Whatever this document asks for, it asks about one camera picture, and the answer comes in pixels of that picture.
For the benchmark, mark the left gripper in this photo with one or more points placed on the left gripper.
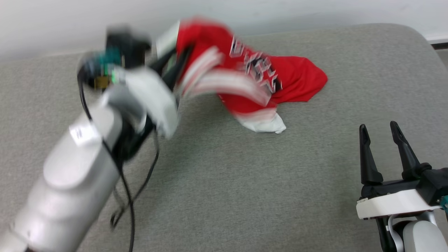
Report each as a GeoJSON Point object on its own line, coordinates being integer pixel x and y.
{"type": "Point", "coordinates": [154, 98]}

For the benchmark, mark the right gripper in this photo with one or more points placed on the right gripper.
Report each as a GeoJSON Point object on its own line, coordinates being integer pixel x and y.
{"type": "Point", "coordinates": [388, 203]}

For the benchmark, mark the red and white jersey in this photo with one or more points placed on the red and white jersey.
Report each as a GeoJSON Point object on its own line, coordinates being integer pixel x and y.
{"type": "Point", "coordinates": [297, 78]}

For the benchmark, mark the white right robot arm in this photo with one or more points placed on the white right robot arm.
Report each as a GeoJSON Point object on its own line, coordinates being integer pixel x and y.
{"type": "Point", "coordinates": [423, 234]}

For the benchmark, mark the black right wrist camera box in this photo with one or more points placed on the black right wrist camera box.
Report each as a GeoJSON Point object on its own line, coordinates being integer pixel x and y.
{"type": "Point", "coordinates": [435, 183]}

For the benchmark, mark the white wall baseboard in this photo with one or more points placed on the white wall baseboard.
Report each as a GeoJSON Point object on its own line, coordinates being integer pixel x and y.
{"type": "Point", "coordinates": [439, 39]}

